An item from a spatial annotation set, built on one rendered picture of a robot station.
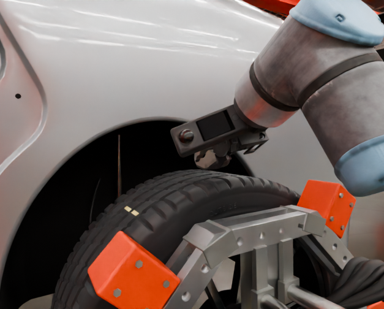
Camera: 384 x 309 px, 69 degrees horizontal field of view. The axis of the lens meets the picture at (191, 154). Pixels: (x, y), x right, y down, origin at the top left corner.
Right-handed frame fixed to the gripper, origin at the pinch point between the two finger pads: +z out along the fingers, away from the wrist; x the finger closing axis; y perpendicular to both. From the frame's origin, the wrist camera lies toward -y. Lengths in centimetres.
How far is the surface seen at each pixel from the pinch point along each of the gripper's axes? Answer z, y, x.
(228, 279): 196, 101, -45
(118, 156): 42.8, -3.5, 23.2
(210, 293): 6.2, -4.0, -24.0
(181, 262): -4.7, -11.7, -16.9
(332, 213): -8.6, 18.5, -18.7
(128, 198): 10.2, -12.7, -1.1
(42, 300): 234, -44, -5
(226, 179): -4.0, 2.4, -6.1
